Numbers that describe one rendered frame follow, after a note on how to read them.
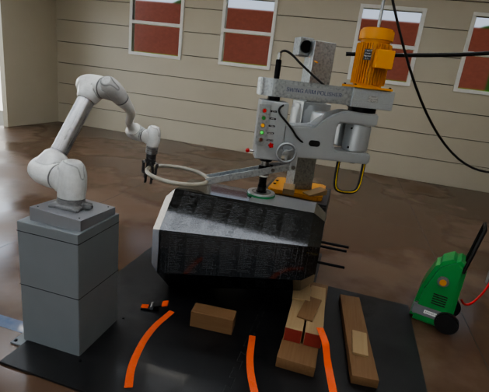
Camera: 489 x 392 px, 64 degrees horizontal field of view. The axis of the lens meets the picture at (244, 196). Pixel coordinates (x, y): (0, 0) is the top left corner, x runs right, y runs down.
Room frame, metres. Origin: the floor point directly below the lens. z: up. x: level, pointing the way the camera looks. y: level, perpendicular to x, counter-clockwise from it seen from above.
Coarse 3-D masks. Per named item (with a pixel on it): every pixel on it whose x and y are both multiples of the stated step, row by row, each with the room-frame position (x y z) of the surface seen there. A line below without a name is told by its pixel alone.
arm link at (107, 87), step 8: (104, 80) 2.40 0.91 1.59; (112, 80) 2.41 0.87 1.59; (96, 88) 2.43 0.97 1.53; (104, 88) 2.39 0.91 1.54; (112, 88) 2.40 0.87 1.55; (120, 88) 2.44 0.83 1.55; (104, 96) 2.45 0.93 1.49; (112, 96) 2.43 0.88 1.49; (120, 96) 2.45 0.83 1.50; (120, 104) 2.49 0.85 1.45
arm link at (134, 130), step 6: (126, 102) 2.51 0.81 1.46; (126, 108) 2.54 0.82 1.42; (132, 108) 2.59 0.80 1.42; (126, 114) 2.68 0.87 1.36; (132, 114) 2.62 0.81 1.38; (126, 120) 2.73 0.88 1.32; (132, 120) 2.71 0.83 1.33; (132, 126) 2.83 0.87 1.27; (138, 126) 2.88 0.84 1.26; (126, 132) 2.92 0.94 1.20; (132, 132) 2.85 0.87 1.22; (138, 132) 2.87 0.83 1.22; (132, 138) 2.91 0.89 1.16; (138, 138) 2.88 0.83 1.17
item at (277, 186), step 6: (276, 180) 3.64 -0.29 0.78; (282, 180) 3.68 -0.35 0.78; (270, 186) 3.42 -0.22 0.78; (276, 186) 3.45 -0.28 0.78; (282, 186) 3.47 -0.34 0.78; (312, 186) 3.60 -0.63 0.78; (318, 186) 3.63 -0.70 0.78; (324, 186) 3.66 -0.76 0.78; (276, 192) 3.34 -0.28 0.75; (300, 192) 3.33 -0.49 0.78; (306, 198) 3.27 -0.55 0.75; (312, 198) 3.26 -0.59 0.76; (318, 198) 3.25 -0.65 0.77
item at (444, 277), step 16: (480, 240) 2.63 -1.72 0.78; (448, 256) 2.81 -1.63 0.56; (464, 256) 2.81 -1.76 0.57; (432, 272) 2.75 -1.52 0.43; (448, 272) 2.68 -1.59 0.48; (464, 272) 2.65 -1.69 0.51; (432, 288) 2.71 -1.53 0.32; (448, 288) 2.66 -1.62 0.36; (416, 304) 2.75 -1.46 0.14; (432, 304) 2.70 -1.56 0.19; (448, 304) 2.65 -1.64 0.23; (432, 320) 2.68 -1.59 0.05; (448, 320) 2.60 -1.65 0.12
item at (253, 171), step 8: (248, 168) 2.94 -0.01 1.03; (256, 168) 2.94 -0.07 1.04; (264, 168) 2.84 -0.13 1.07; (272, 168) 2.84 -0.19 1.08; (280, 168) 2.85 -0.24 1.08; (288, 168) 2.85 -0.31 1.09; (296, 168) 2.86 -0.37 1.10; (208, 176) 2.91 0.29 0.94; (216, 176) 2.92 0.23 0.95; (224, 176) 2.81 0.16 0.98; (232, 176) 2.82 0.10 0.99; (240, 176) 2.82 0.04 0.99; (248, 176) 2.83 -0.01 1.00; (256, 176) 2.83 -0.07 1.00
